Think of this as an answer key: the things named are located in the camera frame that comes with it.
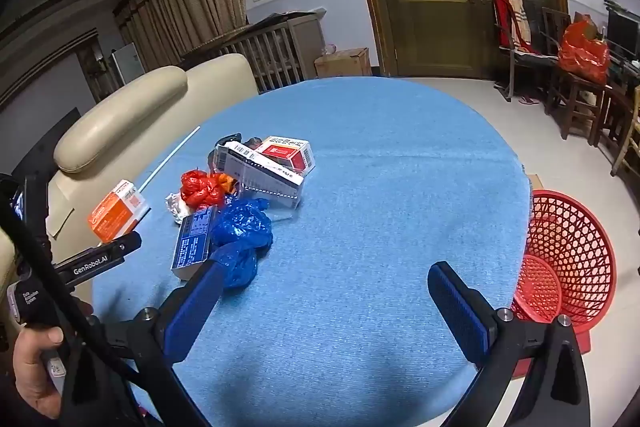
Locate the white tissue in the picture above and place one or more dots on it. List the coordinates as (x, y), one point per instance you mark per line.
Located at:
(177, 207)

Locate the chair with red cloth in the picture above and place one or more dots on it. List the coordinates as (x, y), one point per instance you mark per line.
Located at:
(532, 42)

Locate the red plastic bag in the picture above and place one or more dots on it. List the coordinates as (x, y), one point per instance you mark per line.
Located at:
(200, 189)

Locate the brown cardboard box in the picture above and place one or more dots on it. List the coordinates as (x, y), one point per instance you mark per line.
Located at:
(346, 63)

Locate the white plastic rod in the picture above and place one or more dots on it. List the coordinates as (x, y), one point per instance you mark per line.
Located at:
(167, 158)

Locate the orange white tissue pack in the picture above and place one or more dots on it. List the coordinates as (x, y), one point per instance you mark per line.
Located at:
(118, 213)

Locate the red white cardboard box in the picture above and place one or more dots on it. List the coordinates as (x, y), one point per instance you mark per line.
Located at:
(292, 154)

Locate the wooden slatted crib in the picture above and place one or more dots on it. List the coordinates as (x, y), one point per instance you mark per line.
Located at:
(281, 49)

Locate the blue white medicine box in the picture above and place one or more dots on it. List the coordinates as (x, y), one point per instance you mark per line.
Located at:
(192, 244)

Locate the large red bag on stool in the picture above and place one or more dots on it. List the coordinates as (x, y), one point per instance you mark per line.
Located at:
(582, 53)

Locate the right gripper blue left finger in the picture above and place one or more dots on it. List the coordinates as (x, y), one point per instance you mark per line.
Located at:
(187, 309)

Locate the long white grey box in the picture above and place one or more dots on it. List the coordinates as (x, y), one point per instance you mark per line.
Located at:
(257, 175)

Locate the cream leather sofa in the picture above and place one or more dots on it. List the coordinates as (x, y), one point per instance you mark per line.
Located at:
(118, 138)

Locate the person's left hand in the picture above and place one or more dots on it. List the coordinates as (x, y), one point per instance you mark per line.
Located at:
(31, 377)

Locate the bamboo armchair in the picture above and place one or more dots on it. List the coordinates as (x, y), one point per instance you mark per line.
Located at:
(631, 140)

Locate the blue plastic bag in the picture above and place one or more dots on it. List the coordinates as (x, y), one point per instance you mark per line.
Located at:
(240, 235)

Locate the computer monitor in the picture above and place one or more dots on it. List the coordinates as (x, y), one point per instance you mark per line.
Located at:
(622, 34)

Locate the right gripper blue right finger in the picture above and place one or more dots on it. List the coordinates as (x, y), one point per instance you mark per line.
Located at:
(467, 313)

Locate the orange wrapper with red net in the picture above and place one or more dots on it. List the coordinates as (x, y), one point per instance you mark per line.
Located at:
(226, 182)

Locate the wooden stool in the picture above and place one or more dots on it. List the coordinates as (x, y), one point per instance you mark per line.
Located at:
(579, 100)

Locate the blue tablecloth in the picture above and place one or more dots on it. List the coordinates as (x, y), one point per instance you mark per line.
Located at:
(337, 328)

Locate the black plastic bag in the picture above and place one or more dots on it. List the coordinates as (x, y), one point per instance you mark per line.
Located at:
(251, 143)

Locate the red plastic mesh basket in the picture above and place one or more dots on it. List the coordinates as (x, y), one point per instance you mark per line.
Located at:
(568, 265)

